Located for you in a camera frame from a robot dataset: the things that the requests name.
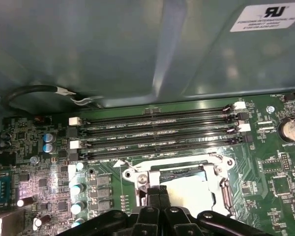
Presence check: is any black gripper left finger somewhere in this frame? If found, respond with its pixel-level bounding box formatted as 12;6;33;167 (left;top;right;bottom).
71;186;161;236

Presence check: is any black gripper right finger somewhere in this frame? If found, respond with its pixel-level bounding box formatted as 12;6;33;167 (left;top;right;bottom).
159;185;263;236

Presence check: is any silver CPU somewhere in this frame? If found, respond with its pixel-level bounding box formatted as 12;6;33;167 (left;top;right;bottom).
159;172;216;213

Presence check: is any metal socket cover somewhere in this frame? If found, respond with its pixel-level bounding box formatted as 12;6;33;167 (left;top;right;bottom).
148;162;224;214

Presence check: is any thin wire locking lever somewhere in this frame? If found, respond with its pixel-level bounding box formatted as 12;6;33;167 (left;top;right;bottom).
220;178;235;213
122;159;140;172

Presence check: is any CPU socket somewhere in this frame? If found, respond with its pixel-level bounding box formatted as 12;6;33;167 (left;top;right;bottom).
121;157;236;217

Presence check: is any RAM slot with white latches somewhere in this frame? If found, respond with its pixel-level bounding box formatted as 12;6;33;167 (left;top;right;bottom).
68;101;248;126
69;122;251;150

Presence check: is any small cylindrical capacitor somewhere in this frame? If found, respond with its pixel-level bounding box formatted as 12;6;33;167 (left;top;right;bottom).
43;143;57;154
70;183;85;197
43;132;57;144
70;201;86;214
72;217;86;230

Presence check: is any green motherboard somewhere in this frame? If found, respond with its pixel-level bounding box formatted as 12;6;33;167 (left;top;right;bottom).
0;94;295;236

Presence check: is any blue D-sub port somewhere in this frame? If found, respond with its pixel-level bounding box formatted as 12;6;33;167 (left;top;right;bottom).
0;172;13;197

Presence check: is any round coin battery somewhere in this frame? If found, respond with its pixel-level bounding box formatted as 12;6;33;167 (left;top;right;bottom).
277;117;295;143

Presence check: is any black and silver PC case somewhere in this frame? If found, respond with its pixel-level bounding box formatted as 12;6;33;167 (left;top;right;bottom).
0;0;295;116

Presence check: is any white printed sticker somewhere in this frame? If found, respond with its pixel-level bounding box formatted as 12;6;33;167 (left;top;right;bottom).
230;4;295;33

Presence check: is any black cable with white label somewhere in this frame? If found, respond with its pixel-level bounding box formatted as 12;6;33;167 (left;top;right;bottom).
2;84;105;110

